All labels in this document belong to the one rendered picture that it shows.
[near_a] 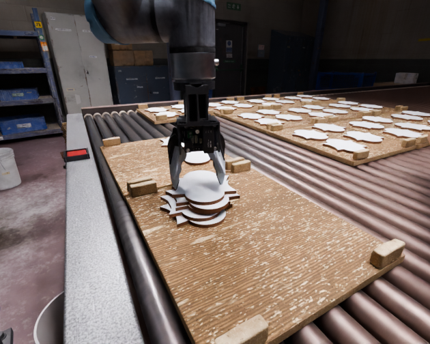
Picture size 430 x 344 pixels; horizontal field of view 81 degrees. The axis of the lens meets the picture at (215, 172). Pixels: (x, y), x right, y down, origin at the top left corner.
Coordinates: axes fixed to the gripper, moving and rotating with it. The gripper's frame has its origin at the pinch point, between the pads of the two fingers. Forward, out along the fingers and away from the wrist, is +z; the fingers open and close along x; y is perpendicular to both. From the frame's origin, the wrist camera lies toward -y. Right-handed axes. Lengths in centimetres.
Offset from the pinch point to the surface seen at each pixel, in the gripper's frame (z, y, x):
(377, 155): 6, -20, 60
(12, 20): -90, -465, -249
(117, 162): 4.1, -26.3, -22.0
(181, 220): 3.9, 8.1, -4.1
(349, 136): 5, -39, 63
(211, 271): 5.0, 20.2, -0.3
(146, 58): -33, -517, -51
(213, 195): 0.7, 5.5, 2.5
